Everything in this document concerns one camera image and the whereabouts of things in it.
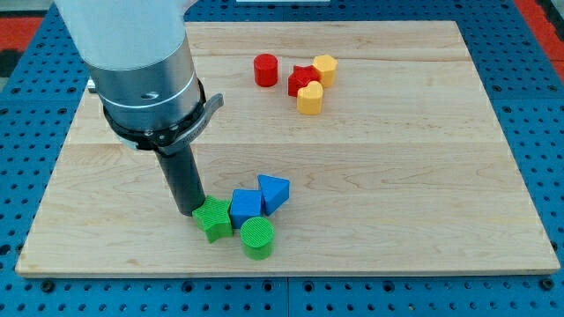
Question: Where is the yellow heart block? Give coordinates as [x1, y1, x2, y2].
[296, 81, 323, 115]

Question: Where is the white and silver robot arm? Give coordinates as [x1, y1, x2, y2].
[55, 0, 200, 131]

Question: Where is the blue triangle block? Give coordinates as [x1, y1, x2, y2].
[257, 174, 290, 216]

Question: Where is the light wooden board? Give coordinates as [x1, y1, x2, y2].
[16, 21, 560, 278]

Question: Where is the black clamp with metal lever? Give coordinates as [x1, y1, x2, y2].
[104, 80, 224, 156]

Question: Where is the red star block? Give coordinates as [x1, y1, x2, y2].
[287, 65, 319, 97]

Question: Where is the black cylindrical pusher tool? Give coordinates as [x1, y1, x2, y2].
[156, 146, 205, 217]

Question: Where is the yellow hexagon block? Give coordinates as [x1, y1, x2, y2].
[312, 55, 338, 88]

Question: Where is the green cylinder block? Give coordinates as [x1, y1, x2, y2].
[240, 217, 275, 261]

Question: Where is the green star block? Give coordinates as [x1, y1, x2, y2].
[192, 195, 233, 243]

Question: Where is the red cylinder block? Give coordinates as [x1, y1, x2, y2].
[253, 54, 278, 87]

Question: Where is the blue cube block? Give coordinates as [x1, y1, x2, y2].
[229, 189, 263, 229]

